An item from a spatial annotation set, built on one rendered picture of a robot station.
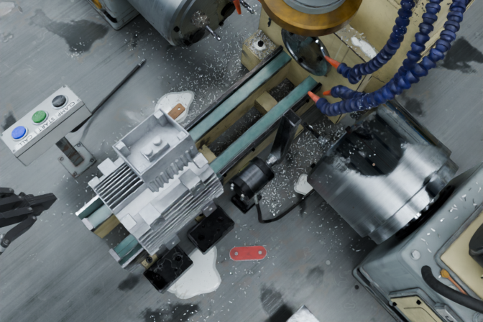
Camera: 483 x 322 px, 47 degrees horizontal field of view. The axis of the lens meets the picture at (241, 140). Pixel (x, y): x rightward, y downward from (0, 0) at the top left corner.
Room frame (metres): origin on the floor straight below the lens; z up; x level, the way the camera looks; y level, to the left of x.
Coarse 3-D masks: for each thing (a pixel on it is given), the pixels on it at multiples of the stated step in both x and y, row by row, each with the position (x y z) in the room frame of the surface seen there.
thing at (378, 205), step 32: (352, 128) 0.37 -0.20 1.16; (384, 128) 0.38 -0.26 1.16; (416, 128) 0.40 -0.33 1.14; (320, 160) 0.31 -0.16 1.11; (352, 160) 0.31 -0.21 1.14; (384, 160) 0.32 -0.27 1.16; (416, 160) 0.32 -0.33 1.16; (448, 160) 0.35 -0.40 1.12; (320, 192) 0.27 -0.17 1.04; (352, 192) 0.26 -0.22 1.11; (384, 192) 0.26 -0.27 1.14; (416, 192) 0.27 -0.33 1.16; (352, 224) 0.21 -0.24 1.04; (384, 224) 0.21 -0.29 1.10
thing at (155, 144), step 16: (160, 112) 0.36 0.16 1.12; (144, 128) 0.33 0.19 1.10; (160, 128) 0.34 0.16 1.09; (176, 128) 0.34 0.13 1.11; (128, 144) 0.29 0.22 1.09; (144, 144) 0.30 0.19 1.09; (160, 144) 0.30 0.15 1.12; (176, 144) 0.29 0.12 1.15; (192, 144) 0.30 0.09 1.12; (128, 160) 0.25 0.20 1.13; (144, 160) 0.26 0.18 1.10; (160, 160) 0.26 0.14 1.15; (176, 160) 0.27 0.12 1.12; (144, 176) 0.22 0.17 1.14; (160, 176) 0.24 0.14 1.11
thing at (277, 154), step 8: (288, 112) 0.35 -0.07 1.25; (280, 120) 0.34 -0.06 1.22; (288, 120) 0.33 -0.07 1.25; (296, 120) 0.34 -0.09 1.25; (280, 128) 0.34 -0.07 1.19; (288, 128) 0.33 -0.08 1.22; (296, 128) 0.33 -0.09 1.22; (280, 136) 0.33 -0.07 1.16; (288, 136) 0.33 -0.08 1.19; (272, 144) 0.34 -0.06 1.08; (280, 144) 0.33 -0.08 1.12; (288, 144) 0.33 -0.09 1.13; (272, 152) 0.34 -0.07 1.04; (280, 152) 0.33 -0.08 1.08; (280, 160) 0.33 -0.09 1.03
